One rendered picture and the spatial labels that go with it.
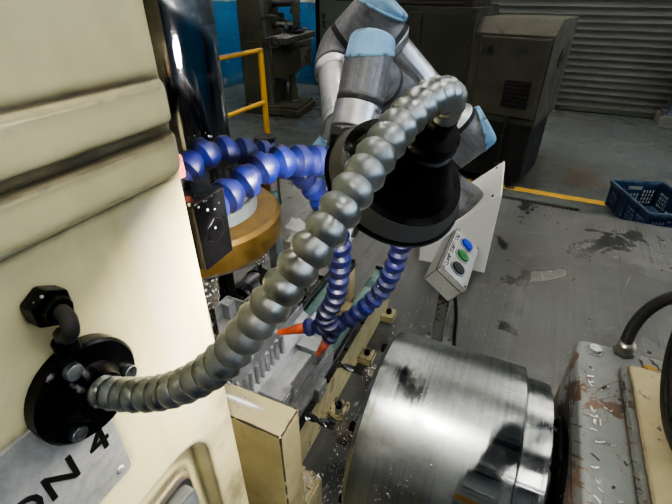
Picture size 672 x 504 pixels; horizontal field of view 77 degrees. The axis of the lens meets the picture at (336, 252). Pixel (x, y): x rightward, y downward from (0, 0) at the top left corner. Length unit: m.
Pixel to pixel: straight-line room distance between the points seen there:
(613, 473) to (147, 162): 0.47
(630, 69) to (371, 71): 6.76
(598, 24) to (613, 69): 0.63
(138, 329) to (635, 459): 0.45
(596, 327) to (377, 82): 0.88
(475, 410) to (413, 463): 0.09
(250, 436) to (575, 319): 0.97
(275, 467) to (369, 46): 0.58
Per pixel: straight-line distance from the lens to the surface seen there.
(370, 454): 0.51
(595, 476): 0.50
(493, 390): 0.52
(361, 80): 0.68
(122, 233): 0.18
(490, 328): 1.17
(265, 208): 0.48
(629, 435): 0.55
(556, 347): 1.18
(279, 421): 0.49
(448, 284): 0.86
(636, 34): 7.30
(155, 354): 0.22
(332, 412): 0.90
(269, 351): 0.62
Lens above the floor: 1.54
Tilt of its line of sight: 32 degrees down
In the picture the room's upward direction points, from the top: straight up
